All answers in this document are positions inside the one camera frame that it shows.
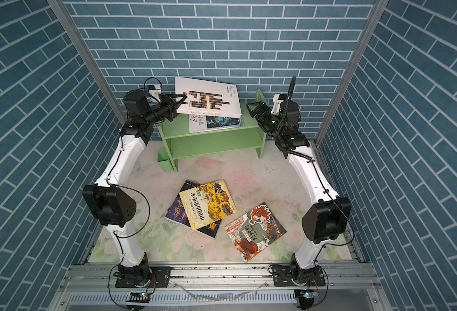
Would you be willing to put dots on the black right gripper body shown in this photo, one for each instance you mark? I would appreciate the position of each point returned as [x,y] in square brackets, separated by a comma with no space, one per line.
[273,126]

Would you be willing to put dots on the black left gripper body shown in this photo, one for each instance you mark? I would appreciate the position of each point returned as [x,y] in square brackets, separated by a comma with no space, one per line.
[156,114]

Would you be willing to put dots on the white book brown stripes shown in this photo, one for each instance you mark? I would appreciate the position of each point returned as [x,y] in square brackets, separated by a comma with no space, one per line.
[208,98]

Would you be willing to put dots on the blue galaxy cover book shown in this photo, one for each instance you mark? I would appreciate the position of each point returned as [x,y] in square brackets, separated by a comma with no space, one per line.
[207,123]

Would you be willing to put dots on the yellow illustrated history book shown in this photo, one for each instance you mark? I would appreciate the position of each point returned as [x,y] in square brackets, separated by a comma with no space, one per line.
[207,203]

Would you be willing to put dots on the red green illustrated book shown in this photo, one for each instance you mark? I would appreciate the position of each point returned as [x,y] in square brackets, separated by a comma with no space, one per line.
[254,231]

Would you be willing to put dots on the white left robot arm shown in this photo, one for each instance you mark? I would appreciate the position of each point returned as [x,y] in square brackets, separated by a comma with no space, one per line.
[108,198]

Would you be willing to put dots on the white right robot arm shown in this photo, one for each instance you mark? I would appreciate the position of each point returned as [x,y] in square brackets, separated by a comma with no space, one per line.
[327,218]

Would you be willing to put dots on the green shelf rack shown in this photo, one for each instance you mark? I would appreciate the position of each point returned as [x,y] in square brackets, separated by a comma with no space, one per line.
[180,143]

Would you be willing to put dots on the purple book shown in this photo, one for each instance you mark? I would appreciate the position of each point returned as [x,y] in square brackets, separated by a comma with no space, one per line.
[176,213]

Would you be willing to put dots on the black book yellow text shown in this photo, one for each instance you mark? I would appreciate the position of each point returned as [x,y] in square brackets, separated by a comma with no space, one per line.
[211,229]

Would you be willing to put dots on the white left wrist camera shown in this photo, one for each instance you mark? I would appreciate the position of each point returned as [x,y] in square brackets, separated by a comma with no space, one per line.
[155,93]

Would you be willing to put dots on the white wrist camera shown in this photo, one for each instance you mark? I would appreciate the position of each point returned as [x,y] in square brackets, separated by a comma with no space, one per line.
[155,93]
[277,100]

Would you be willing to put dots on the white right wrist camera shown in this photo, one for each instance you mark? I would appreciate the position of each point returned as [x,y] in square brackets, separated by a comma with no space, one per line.
[277,100]

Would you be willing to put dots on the metal corner frame post left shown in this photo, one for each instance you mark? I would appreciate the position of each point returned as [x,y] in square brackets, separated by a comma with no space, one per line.
[66,21]

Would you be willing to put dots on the metal corner frame post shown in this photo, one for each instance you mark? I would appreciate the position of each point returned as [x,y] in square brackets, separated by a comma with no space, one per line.
[66,21]
[364,39]

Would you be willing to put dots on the metal corner frame post right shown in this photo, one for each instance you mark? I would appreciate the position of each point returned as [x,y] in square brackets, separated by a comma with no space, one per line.
[364,39]

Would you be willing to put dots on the metal base rail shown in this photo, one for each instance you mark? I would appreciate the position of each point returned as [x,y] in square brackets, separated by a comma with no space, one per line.
[225,286]

